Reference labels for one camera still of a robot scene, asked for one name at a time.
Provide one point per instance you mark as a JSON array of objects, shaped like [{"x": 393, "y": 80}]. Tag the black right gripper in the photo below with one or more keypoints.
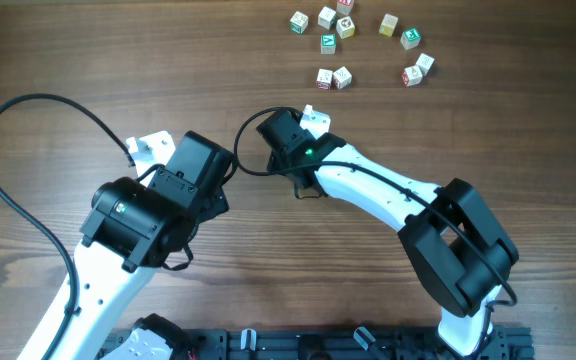
[{"x": 277, "y": 159}]

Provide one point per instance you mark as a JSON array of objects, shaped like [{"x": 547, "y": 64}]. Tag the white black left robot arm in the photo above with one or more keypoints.
[{"x": 135, "y": 224}]

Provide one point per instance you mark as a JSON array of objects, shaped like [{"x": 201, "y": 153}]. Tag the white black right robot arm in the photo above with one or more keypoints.
[{"x": 459, "y": 251}]

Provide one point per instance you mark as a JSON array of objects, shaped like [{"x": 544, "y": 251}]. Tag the red A block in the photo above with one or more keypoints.
[{"x": 324, "y": 79}]

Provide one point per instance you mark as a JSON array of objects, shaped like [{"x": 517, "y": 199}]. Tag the plain picture block beside A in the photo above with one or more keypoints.
[{"x": 342, "y": 78}]

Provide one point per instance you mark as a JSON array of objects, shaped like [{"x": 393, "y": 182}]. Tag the green Y block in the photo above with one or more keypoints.
[{"x": 328, "y": 44}]

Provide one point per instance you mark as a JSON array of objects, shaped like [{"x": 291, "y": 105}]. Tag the green-letter block far left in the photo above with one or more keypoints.
[{"x": 299, "y": 22}]

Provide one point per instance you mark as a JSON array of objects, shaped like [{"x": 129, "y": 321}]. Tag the yellow-sided picture block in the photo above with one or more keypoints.
[{"x": 345, "y": 27}]

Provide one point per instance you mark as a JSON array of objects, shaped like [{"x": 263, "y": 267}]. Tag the red-sided ice cream block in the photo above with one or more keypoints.
[{"x": 412, "y": 75}]

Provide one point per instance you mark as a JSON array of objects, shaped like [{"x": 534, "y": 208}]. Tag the white block green side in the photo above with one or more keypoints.
[{"x": 327, "y": 17}]

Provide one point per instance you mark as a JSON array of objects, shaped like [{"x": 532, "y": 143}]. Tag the red-top block at back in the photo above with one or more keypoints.
[{"x": 344, "y": 6}]

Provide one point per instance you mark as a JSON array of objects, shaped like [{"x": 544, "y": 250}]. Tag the blue P block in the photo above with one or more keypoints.
[{"x": 425, "y": 62}]

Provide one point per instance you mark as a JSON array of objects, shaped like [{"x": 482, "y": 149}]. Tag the yellow block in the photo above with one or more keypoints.
[{"x": 388, "y": 25}]

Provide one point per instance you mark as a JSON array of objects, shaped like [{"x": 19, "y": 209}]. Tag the green-top block right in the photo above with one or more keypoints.
[{"x": 410, "y": 38}]

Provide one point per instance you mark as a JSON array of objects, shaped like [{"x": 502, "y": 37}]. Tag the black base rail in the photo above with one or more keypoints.
[{"x": 415, "y": 343}]

